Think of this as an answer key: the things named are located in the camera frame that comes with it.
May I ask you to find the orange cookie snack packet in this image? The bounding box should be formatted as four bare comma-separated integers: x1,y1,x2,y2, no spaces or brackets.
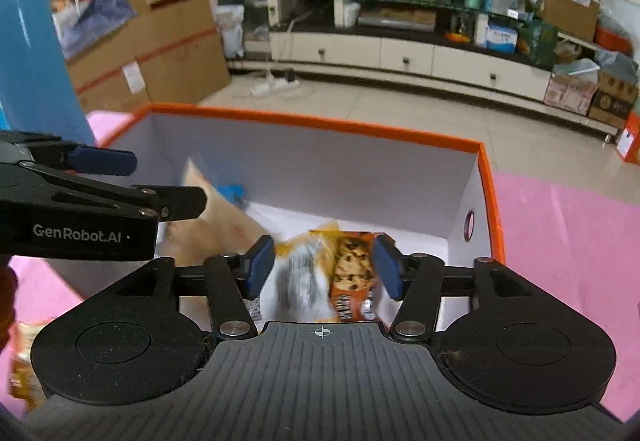
310,230,397,323

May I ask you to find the blue white tissue box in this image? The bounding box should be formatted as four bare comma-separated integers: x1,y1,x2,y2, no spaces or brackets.
486,25,519,54

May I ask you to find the open brown cardboard box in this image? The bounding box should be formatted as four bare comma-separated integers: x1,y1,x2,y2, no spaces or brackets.
539,0,602,42

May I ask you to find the cart with purple bag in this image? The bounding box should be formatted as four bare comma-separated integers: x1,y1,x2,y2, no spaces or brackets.
52,0,137,58

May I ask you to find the orange cardboard box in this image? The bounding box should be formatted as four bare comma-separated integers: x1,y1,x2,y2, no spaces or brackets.
42,103,507,325

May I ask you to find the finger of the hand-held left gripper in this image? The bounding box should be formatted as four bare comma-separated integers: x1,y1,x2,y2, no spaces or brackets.
25,138,139,178
19,160,209,225

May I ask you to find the orange plastic crate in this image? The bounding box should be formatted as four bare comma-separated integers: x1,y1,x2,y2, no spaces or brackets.
594,25,633,56

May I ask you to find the brown printed cardboard box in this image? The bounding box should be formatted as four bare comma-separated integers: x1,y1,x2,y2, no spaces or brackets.
589,70,640,132

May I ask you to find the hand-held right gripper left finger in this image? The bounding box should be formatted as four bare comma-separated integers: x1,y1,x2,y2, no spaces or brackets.
117,235,277,342

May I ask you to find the orange brown snack packet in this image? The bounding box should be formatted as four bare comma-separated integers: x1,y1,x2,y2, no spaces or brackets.
7,321,49,411

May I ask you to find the pink printed cardboard box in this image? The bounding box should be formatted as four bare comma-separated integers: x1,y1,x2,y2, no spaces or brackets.
544,70,599,116

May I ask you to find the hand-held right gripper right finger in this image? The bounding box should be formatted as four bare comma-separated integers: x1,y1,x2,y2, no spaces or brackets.
372,234,527,344

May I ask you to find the white power strip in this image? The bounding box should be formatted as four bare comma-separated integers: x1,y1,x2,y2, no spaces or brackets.
249,77,301,98

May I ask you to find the blue thermos jug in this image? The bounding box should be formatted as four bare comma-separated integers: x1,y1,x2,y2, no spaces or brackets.
0,0,99,148

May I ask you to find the orange white carton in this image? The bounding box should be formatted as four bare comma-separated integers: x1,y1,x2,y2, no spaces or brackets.
615,113,640,164

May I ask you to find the white orange snack packet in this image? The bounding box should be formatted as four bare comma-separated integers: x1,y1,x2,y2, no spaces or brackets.
242,221,342,325

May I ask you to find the white pouch bag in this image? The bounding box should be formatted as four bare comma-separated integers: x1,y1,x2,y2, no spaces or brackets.
215,5,247,60

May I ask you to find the beige snack packet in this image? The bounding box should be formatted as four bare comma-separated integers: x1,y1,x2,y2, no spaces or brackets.
159,156,269,268

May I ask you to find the white glass door cabinet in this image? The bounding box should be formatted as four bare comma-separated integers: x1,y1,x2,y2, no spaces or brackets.
205,0,279,62

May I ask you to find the large taped cardboard box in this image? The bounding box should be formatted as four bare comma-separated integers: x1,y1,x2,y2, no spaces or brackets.
65,0,232,112

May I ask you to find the pink flowered tablecloth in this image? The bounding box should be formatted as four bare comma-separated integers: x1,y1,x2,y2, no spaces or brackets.
0,110,640,423

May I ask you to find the white tv stand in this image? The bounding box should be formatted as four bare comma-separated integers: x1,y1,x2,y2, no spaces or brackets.
269,0,632,138

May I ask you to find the blue white snack packet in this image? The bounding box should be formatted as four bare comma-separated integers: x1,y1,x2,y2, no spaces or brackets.
217,183,249,212

